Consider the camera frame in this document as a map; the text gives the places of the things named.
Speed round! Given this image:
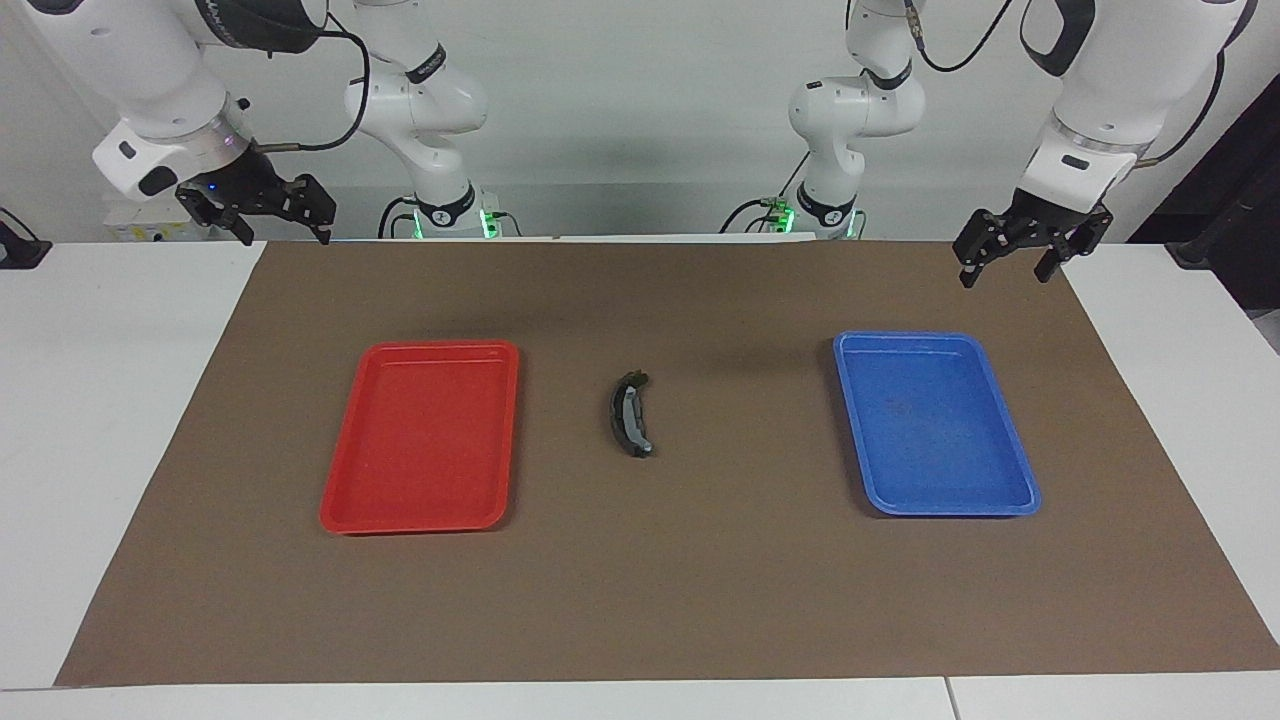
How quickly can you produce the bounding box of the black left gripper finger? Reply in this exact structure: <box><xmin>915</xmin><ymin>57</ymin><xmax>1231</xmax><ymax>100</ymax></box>
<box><xmin>951</xmin><ymin>211</ymin><xmax>1017</xmax><ymax>289</ymax></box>
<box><xmin>1034</xmin><ymin>229</ymin><xmax>1087</xmax><ymax>284</ymax></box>

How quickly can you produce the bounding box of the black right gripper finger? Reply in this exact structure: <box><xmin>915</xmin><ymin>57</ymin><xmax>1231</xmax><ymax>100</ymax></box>
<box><xmin>175</xmin><ymin>184</ymin><xmax>254</xmax><ymax>247</ymax></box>
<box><xmin>291</xmin><ymin>174</ymin><xmax>337</xmax><ymax>245</ymax></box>

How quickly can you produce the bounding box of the dark furniture piece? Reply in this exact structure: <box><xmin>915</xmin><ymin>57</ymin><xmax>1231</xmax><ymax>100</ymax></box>
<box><xmin>1128</xmin><ymin>75</ymin><xmax>1280</xmax><ymax>351</ymax></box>

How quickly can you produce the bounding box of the black object at table edge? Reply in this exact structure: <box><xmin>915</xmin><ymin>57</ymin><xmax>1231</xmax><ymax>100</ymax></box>
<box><xmin>0</xmin><ymin>207</ymin><xmax>53</xmax><ymax>269</ymax></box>

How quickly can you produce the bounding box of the blue plastic tray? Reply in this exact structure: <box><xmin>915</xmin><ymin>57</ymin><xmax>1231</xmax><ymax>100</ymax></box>
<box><xmin>833</xmin><ymin>330</ymin><xmax>1043</xmax><ymax>518</ymax></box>

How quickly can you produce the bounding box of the red plastic tray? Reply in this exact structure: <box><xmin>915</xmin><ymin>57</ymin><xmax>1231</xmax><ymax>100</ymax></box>
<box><xmin>318</xmin><ymin>339</ymin><xmax>522</xmax><ymax>536</ymax></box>

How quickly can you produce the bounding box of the brown table mat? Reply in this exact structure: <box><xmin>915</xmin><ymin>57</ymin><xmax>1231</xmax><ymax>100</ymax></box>
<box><xmin>53</xmin><ymin>238</ymin><xmax>1280</xmax><ymax>688</ymax></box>

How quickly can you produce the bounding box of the black base cable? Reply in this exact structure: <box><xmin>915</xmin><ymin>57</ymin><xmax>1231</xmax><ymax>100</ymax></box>
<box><xmin>720</xmin><ymin>150</ymin><xmax>811</xmax><ymax>236</ymax></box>
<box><xmin>377</xmin><ymin>195</ymin><xmax>421</xmax><ymax>241</ymax></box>

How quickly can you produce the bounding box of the white wall power box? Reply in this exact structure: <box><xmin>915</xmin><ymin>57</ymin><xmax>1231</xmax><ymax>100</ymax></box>
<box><xmin>103</xmin><ymin>195</ymin><xmax>216</xmax><ymax>243</ymax></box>

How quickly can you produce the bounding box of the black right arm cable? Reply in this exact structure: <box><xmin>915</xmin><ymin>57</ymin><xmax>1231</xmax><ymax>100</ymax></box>
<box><xmin>250</xmin><ymin>25</ymin><xmax>374</xmax><ymax>154</ymax></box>

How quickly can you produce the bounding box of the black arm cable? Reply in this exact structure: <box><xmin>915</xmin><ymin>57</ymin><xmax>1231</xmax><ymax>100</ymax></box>
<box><xmin>905</xmin><ymin>0</ymin><xmax>1227</xmax><ymax>167</ymax></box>
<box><xmin>250</xmin><ymin>25</ymin><xmax>374</xmax><ymax>154</ymax></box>

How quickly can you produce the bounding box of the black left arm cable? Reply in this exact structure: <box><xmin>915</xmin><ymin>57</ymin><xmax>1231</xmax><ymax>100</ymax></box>
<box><xmin>905</xmin><ymin>0</ymin><xmax>1227</xmax><ymax>167</ymax></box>

